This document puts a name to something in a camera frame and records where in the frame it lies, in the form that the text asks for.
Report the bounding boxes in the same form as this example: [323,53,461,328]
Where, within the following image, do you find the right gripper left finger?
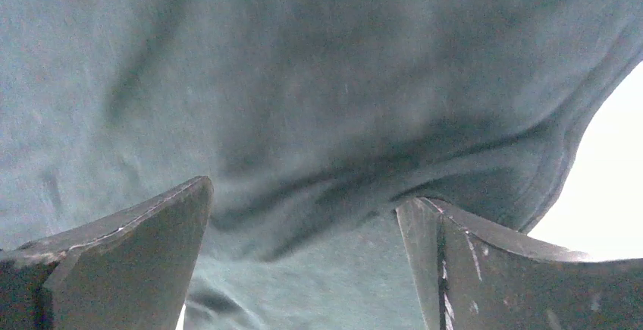
[1,176,213,330]

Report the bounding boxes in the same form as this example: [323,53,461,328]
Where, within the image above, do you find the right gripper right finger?
[397,199,642,330]

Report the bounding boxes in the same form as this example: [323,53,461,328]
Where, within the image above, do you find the black t shirt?
[1,0,642,329]

